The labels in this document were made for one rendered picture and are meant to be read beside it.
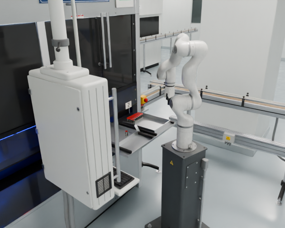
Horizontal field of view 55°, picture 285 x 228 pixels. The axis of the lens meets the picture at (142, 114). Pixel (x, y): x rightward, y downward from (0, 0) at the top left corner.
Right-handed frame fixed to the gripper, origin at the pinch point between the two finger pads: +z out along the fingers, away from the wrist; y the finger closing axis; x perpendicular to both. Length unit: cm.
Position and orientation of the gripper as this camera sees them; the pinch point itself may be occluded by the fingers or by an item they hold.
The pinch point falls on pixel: (169, 102)
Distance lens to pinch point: 235.0
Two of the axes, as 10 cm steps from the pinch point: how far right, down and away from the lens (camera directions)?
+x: 8.2, 2.2, -5.4
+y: -5.8, 3.2, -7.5
